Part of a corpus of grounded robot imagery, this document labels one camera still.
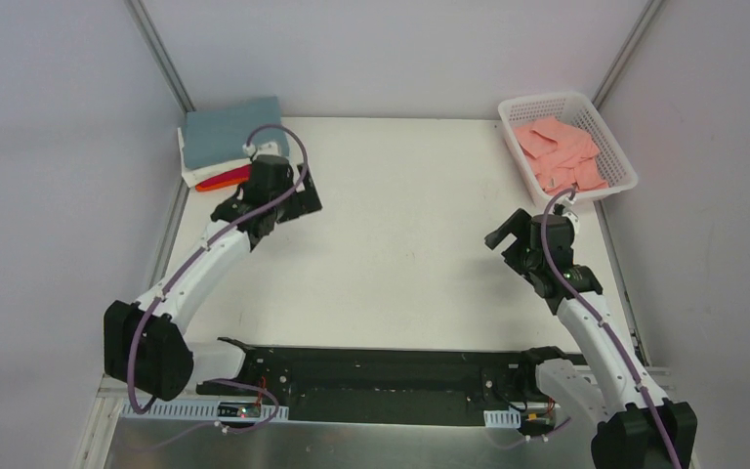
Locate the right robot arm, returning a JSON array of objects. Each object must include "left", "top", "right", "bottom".
[{"left": 484, "top": 209, "right": 698, "bottom": 468}]

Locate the right white cable duct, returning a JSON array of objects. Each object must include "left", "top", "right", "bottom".
[{"left": 483, "top": 408, "right": 521, "bottom": 430}]

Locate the white folded t-shirt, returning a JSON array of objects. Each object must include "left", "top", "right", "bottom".
[{"left": 177, "top": 127, "right": 250, "bottom": 188}]

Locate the blue-grey t-shirt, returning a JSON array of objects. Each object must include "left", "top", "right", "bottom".
[{"left": 180, "top": 97, "right": 281, "bottom": 170}]

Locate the white cable duct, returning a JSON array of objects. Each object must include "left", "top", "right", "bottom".
[
  {"left": 119, "top": 400, "right": 289, "bottom": 423},
  {"left": 483, "top": 408, "right": 521, "bottom": 430}
]

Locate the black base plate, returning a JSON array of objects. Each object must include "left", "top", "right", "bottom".
[{"left": 194, "top": 345, "right": 580, "bottom": 429}]

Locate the white plastic basket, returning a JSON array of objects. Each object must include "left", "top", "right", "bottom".
[{"left": 497, "top": 92, "right": 639, "bottom": 207}]

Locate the orange folded t-shirt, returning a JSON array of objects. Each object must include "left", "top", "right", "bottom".
[{"left": 194, "top": 180, "right": 238, "bottom": 192}]

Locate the left white cable duct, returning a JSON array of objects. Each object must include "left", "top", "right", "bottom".
[{"left": 119, "top": 400, "right": 289, "bottom": 423}]

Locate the pink t-shirt in basket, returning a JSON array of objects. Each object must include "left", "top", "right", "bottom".
[{"left": 513, "top": 116, "right": 609, "bottom": 195}]

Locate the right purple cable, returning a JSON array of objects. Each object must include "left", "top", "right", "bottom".
[{"left": 483, "top": 188, "right": 684, "bottom": 469}]

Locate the red folded t-shirt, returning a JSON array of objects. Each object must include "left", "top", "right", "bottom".
[{"left": 205, "top": 165, "right": 251, "bottom": 187}]

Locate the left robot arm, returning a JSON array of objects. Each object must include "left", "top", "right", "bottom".
[{"left": 103, "top": 154, "right": 322, "bottom": 402}]

